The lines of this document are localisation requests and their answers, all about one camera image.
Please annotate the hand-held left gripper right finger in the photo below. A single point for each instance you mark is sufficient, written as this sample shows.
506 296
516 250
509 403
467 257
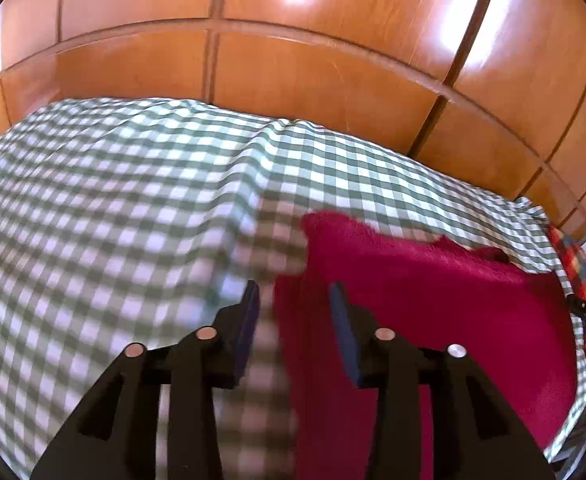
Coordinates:
345 340

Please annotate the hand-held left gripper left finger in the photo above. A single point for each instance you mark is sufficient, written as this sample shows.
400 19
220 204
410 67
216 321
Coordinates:
247 332

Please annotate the red fleece garment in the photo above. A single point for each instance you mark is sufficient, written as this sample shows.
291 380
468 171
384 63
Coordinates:
448 310

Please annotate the colourful striped blanket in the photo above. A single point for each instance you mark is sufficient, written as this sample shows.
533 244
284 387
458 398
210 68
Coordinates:
580 270

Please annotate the green white checked bed sheet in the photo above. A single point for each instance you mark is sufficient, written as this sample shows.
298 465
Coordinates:
98 210

